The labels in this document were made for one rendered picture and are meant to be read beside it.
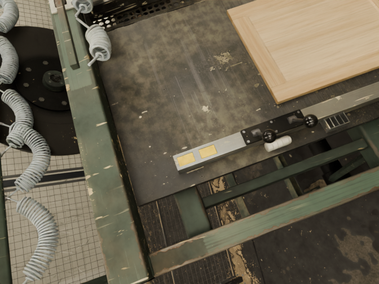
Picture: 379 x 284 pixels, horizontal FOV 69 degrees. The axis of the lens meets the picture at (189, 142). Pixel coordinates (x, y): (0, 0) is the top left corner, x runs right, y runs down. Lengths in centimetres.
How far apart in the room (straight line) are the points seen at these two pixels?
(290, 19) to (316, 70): 24
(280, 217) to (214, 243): 19
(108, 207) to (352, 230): 199
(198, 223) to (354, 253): 180
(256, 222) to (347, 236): 175
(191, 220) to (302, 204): 32
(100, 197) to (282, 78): 69
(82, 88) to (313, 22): 85
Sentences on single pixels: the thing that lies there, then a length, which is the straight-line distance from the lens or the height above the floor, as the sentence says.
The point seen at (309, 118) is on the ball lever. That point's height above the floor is 144.
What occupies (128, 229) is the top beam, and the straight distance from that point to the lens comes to 76.
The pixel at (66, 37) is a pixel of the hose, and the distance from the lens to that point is 87.
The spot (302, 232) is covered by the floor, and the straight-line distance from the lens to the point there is 268.
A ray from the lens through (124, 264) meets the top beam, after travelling 76.
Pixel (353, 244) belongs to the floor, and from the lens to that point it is 249.
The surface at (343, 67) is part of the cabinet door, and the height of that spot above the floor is 114.
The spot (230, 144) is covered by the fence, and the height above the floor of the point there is 154.
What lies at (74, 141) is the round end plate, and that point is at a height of 181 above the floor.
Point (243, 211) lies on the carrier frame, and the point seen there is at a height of 79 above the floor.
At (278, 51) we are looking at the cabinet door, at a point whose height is 128.
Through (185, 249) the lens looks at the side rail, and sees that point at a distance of 78.
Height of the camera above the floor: 212
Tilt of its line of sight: 36 degrees down
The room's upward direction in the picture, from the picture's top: 95 degrees counter-clockwise
